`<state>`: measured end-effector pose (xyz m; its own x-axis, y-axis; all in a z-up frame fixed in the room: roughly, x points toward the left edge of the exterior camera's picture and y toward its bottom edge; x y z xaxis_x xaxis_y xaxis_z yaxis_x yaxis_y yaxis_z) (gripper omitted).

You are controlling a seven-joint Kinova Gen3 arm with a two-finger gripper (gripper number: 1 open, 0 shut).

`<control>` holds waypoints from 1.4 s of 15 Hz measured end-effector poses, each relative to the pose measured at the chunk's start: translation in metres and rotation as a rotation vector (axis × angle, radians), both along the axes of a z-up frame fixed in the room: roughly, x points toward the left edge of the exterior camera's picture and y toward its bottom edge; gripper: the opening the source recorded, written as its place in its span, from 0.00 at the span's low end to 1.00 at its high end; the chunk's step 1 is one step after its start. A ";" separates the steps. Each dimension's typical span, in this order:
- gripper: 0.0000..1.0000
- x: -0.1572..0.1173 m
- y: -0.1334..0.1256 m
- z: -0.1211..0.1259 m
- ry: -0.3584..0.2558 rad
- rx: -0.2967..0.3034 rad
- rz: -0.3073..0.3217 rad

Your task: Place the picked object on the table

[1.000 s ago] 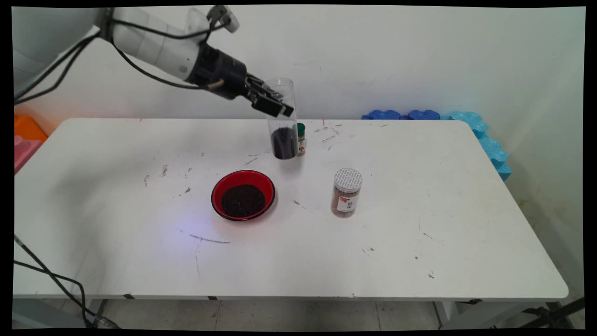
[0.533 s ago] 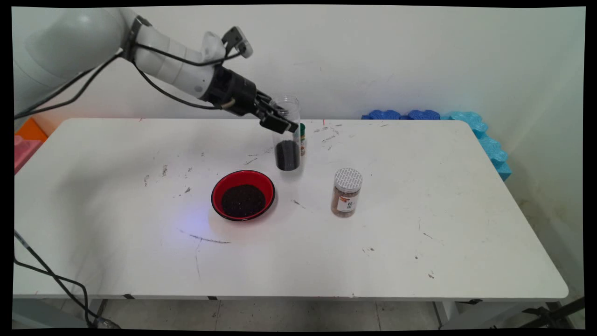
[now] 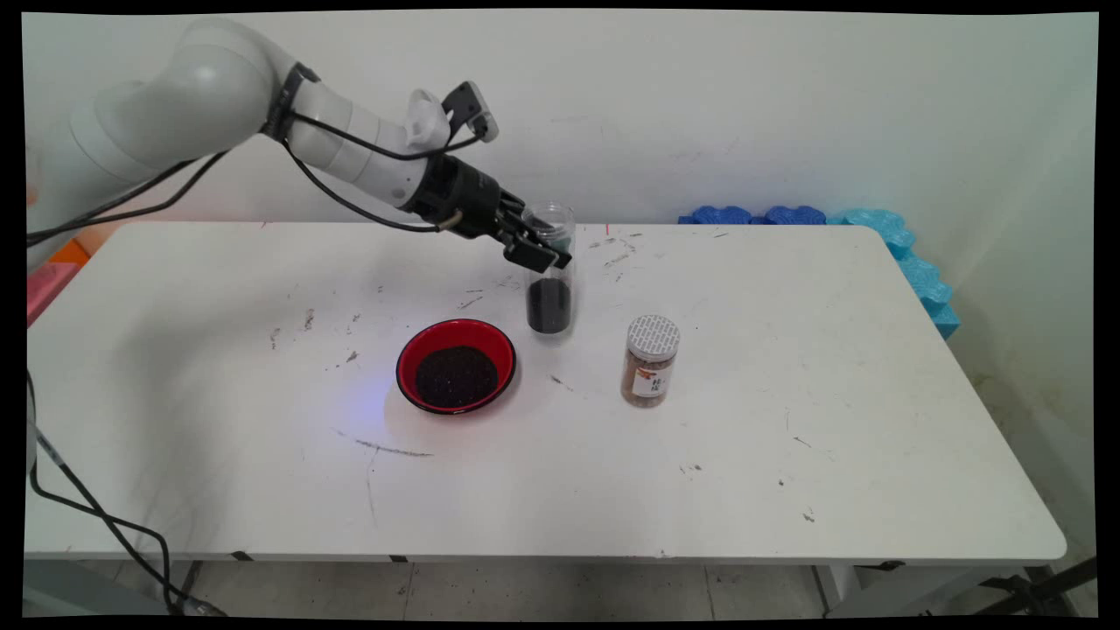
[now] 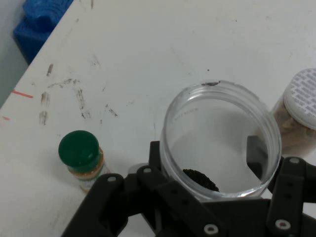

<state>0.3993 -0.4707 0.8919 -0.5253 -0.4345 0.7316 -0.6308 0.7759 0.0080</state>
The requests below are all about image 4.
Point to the tall clear plastic jar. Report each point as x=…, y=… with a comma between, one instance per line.
x=209, y=118

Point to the cinnamon stick jar white lid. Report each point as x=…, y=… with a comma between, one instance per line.
x=303, y=93

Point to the small green-capped spice bottle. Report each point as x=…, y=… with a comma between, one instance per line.
x=79, y=150

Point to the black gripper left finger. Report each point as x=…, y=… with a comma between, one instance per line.
x=118, y=205

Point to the dark blue foam block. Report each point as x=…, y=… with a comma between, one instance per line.
x=37, y=32

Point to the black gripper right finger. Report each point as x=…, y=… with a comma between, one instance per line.
x=286, y=197

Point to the black seeds pile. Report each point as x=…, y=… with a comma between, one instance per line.
x=201, y=179

